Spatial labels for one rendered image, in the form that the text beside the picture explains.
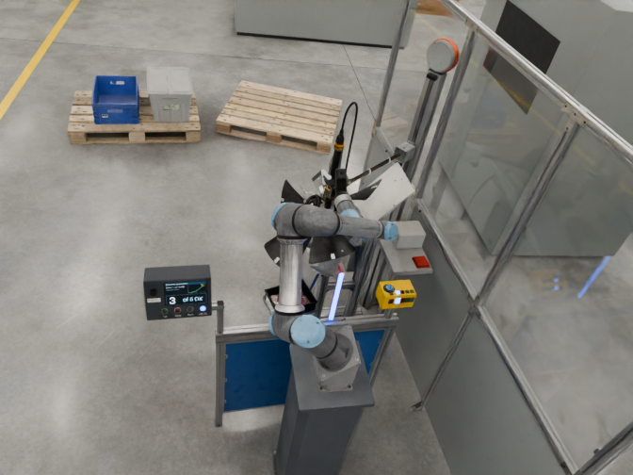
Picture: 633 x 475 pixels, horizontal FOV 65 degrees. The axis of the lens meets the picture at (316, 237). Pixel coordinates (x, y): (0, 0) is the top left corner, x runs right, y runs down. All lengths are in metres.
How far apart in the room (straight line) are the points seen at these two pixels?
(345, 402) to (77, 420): 1.69
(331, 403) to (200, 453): 1.17
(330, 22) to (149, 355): 5.76
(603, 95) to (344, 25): 4.77
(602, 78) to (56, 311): 3.85
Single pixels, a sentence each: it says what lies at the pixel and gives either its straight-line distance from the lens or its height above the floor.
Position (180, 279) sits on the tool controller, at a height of 1.25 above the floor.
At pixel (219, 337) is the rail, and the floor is 0.83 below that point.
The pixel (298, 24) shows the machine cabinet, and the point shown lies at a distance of 7.83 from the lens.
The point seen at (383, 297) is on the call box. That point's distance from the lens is 2.36.
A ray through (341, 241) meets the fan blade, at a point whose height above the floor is 1.20.
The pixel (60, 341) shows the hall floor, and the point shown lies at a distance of 3.56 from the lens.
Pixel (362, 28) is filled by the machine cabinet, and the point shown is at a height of 0.26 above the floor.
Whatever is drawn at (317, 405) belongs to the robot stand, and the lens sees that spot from 2.04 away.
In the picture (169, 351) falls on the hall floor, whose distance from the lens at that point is 3.39.
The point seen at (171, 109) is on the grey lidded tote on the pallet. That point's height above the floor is 0.30.
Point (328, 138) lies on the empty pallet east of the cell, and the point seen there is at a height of 0.14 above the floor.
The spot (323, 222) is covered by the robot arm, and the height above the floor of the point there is 1.62.
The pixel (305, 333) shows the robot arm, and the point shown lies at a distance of 1.84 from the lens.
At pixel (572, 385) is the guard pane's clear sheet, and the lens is 2.18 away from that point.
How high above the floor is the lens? 2.75
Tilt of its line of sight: 41 degrees down
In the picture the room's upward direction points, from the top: 10 degrees clockwise
